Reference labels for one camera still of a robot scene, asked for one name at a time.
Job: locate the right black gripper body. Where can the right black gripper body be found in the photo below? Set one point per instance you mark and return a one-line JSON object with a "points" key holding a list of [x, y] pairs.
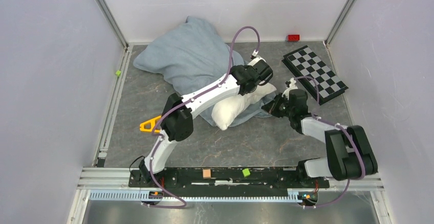
{"points": [[283, 107]]}

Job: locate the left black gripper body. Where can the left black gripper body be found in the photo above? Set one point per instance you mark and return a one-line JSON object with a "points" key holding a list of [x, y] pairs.
{"points": [[252, 89]]}

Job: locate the white pillow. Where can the white pillow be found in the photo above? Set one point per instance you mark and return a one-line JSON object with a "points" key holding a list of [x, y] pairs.
{"points": [[236, 110]]}

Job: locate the blue grey pillowcase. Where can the blue grey pillowcase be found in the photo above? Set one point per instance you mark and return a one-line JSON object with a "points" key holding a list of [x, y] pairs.
{"points": [[190, 57]]}

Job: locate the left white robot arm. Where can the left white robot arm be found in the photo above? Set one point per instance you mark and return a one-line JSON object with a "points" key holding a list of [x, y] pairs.
{"points": [[176, 122]]}

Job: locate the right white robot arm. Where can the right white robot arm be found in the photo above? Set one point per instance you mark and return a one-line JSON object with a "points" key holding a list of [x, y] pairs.
{"points": [[348, 151]]}

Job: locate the black white checkerboard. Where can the black white checkerboard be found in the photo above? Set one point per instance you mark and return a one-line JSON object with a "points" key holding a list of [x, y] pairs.
{"points": [[314, 74]]}

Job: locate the red lego brick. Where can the red lego brick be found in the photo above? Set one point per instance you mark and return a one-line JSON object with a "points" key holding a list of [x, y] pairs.
{"points": [[293, 38]]}

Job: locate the tan wooden cube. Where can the tan wooden cube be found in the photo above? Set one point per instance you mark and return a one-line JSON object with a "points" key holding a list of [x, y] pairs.
{"points": [[206, 173]]}

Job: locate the yellow triangle piece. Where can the yellow triangle piece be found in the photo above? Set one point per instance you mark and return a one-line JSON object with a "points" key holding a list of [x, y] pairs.
{"points": [[149, 125]]}

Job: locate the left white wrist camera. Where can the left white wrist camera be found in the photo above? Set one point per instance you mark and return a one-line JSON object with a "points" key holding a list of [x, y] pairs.
{"points": [[255, 58]]}

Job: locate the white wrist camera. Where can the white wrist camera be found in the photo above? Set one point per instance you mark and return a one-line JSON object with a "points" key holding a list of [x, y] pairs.
{"points": [[290, 85], [255, 58]]}

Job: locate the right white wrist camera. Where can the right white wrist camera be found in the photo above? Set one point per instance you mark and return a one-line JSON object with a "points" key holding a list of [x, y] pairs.
{"points": [[290, 85]]}

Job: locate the green cube on rail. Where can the green cube on rail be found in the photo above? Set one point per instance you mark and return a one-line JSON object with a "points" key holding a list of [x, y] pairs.
{"points": [[246, 172]]}

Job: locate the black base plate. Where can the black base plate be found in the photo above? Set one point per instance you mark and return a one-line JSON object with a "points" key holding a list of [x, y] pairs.
{"points": [[226, 181]]}

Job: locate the white toothed rail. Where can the white toothed rail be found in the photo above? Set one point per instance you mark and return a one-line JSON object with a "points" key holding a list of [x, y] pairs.
{"points": [[148, 196]]}

